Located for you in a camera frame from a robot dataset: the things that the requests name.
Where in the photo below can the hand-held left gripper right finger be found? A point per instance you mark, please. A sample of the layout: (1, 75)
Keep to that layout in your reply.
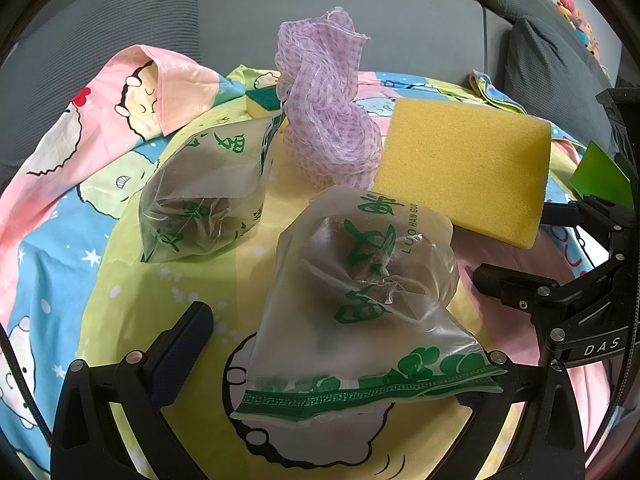
(550, 435)

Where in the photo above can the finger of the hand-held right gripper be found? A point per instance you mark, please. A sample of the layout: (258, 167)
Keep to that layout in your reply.
(562, 214)
(510, 280)

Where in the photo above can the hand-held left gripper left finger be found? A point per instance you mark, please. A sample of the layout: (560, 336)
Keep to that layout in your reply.
(189, 339)

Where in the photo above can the green cardboard box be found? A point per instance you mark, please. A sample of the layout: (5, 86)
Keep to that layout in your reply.
(597, 172)

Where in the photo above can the large yellow sponge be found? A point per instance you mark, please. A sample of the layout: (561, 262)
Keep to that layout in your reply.
(460, 165)

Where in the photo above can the green printed plastic bag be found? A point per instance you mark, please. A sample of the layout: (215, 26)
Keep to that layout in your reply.
(360, 285)
(200, 195)

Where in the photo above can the green yellow scouring sponge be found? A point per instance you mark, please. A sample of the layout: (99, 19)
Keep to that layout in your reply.
(260, 102)

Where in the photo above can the purple checked cleaning cloth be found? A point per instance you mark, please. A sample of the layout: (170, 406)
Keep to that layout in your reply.
(325, 110)

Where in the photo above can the pile of colourful plush toys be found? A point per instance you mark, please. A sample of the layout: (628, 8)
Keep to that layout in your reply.
(572, 7)

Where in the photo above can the cartoon printed blanket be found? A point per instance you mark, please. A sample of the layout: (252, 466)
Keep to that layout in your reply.
(60, 240)

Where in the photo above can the grey sofa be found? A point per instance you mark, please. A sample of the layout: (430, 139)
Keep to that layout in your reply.
(240, 20)

